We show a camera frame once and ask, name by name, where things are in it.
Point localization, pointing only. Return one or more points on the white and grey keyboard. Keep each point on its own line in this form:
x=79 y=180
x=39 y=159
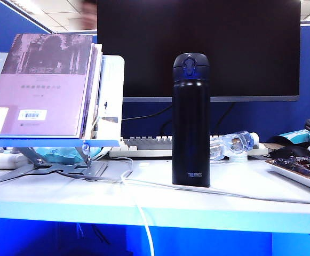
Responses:
x=144 y=145

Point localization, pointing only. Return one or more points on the dark circuit board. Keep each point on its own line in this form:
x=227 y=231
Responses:
x=304 y=166

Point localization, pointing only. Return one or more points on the mauve book with barcode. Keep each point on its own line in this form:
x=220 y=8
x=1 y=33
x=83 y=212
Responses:
x=37 y=93

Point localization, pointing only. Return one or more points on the blue tissue pack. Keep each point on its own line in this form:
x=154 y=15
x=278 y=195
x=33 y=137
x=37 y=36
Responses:
x=64 y=156

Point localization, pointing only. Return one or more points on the black Thermos flask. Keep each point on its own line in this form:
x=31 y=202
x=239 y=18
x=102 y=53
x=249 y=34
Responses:
x=190 y=133

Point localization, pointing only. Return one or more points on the silver metal book stand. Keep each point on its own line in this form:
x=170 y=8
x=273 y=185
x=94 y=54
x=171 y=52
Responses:
x=112 y=93

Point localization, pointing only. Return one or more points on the white power strip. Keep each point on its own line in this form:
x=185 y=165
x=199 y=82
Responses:
x=2 y=161

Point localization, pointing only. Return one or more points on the clear mineral water bottle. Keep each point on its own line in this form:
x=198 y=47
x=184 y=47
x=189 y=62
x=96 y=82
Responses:
x=234 y=142

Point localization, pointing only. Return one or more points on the white rectangular tray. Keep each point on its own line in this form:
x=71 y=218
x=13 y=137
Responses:
x=290 y=174

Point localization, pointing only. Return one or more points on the black computer monitor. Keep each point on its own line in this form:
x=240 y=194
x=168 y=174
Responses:
x=237 y=40

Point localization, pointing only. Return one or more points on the blue and white package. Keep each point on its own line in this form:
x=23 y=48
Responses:
x=296 y=134

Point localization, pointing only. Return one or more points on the white book behind mauve book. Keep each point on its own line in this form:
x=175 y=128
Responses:
x=95 y=80

